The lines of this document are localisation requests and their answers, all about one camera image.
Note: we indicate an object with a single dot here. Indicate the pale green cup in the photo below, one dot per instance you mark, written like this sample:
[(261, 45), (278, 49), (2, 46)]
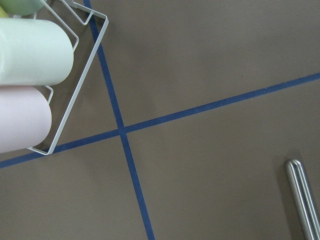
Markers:
[(33, 52)]

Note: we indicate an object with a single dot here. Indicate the dark green cup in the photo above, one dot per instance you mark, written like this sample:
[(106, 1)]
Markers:
[(21, 7)]

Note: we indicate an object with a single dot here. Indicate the pink cup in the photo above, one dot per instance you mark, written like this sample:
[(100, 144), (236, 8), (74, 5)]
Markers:
[(25, 118)]

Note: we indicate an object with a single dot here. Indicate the steel muddler black tip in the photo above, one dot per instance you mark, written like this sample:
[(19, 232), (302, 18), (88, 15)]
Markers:
[(303, 199)]

